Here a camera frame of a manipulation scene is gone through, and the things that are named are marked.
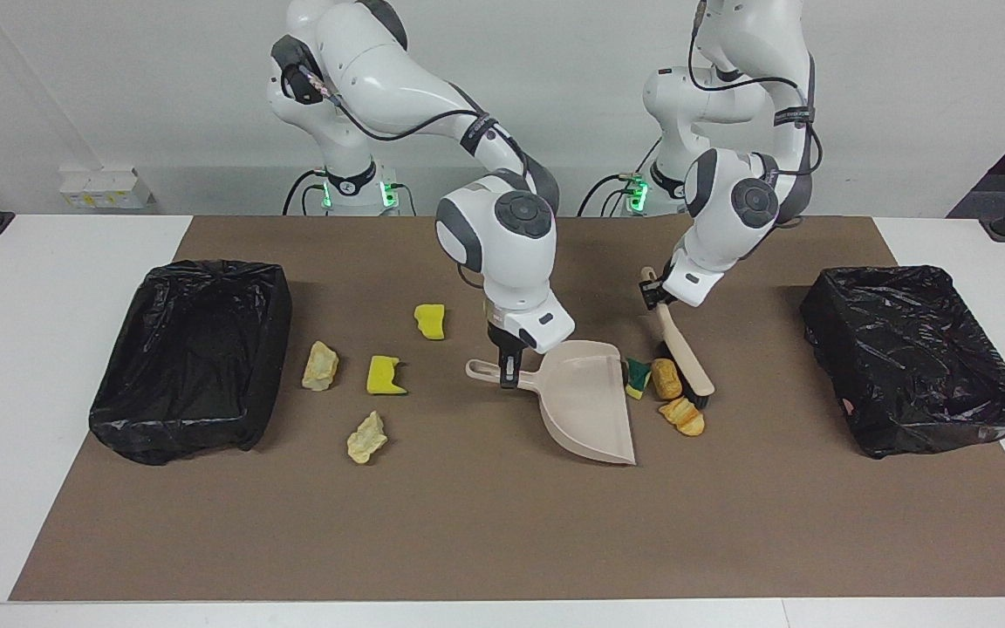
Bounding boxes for small yellow sponge piece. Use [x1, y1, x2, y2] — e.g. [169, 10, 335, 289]
[414, 303, 448, 341]

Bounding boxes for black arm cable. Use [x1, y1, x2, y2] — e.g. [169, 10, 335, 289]
[297, 65, 530, 289]
[687, 0, 824, 229]

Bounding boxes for notched yellow sponge piece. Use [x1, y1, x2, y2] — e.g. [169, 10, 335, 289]
[366, 355, 409, 397]

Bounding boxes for beige plastic dustpan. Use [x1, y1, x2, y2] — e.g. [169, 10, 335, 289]
[465, 340, 638, 467]

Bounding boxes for beige hand brush black bristles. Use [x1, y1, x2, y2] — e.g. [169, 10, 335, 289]
[639, 266, 717, 411]

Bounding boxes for brown round bread toy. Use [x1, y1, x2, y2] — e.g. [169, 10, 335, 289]
[651, 358, 684, 401]

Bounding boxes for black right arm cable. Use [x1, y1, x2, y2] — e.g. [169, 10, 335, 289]
[297, 65, 530, 289]

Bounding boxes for beige crusty bread chunk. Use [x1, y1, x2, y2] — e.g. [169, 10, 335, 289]
[301, 340, 340, 393]

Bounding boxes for striped croissant toy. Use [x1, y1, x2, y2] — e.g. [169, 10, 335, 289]
[659, 397, 706, 437]

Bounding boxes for green and yellow sponge piece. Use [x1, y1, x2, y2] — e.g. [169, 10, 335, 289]
[623, 356, 653, 400]

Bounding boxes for black bag lined bin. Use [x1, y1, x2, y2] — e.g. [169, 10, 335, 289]
[88, 259, 294, 466]

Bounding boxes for white wall socket box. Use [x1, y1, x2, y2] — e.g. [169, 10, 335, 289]
[58, 167, 154, 211]

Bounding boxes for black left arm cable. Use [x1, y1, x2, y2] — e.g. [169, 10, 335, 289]
[687, 0, 824, 229]

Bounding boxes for pale yellow bread chunk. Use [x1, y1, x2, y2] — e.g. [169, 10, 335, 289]
[346, 411, 389, 465]

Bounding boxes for brown table mat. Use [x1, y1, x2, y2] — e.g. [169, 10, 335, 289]
[8, 215, 1005, 603]

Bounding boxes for black bagged bin pink spot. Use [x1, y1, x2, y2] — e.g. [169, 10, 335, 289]
[799, 265, 1005, 460]

